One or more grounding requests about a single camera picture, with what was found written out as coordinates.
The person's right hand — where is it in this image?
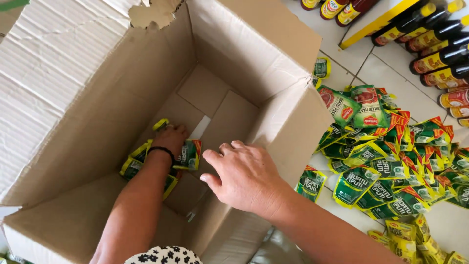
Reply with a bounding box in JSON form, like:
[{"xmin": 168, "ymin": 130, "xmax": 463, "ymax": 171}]
[{"xmin": 199, "ymin": 140, "xmax": 294, "ymax": 221}]

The person's left hand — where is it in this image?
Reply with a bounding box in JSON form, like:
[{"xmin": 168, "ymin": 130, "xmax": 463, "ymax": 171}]
[{"xmin": 151, "ymin": 124, "xmax": 190, "ymax": 159}]

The green sauce packet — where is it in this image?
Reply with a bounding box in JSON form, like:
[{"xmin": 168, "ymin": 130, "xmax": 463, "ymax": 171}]
[
  {"xmin": 119, "ymin": 139, "xmax": 154, "ymax": 181},
  {"xmin": 152, "ymin": 118, "xmax": 170, "ymax": 132},
  {"xmin": 173, "ymin": 139, "xmax": 202, "ymax": 171},
  {"xmin": 295, "ymin": 165, "xmax": 328, "ymax": 204},
  {"xmin": 162, "ymin": 169, "xmax": 181, "ymax": 201}
]

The black wrist band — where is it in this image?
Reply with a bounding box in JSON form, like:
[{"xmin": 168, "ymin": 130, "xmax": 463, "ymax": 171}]
[{"xmin": 147, "ymin": 146, "xmax": 176, "ymax": 166}]

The large brown cardboard box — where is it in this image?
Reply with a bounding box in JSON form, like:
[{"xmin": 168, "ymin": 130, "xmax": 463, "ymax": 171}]
[{"xmin": 0, "ymin": 0, "xmax": 333, "ymax": 264}]

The person's floral black-white clothing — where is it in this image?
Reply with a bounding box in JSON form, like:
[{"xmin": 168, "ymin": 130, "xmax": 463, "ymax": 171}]
[{"xmin": 124, "ymin": 246, "xmax": 203, "ymax": 264}]

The tomato paste packet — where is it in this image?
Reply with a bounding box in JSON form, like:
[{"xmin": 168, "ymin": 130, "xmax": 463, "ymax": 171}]
[
  {"xmin": 350, "ymin": 85, "xmax": 390, "ymax": 129},
  {"xmin": 317, "ymin": 85, "xmax": 362, "ymax": 128}
]

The green tape strip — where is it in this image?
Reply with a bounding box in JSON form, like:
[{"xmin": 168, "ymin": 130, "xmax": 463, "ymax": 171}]
[{"xmin": 0, "ymin": 0, "xmax": 31, "ymax": 12}]

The pile of green packets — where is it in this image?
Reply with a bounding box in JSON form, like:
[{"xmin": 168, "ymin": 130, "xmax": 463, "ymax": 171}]
[{"xmin": 314, "ymin": 87, "xmax": 469, "ymax": 221}]

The heap of yellow seasoning packets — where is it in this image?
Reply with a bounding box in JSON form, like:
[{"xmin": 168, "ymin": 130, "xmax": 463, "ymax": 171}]
[{"xmin": 367, "ymin": 214, "xmax": 469, "ymax": 264}]

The row of dark soy bottles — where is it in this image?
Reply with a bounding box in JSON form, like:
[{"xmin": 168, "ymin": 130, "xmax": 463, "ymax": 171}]
[{"xmin": 371, "ymin": 0, "xmax": 469, "ymax": 91}]

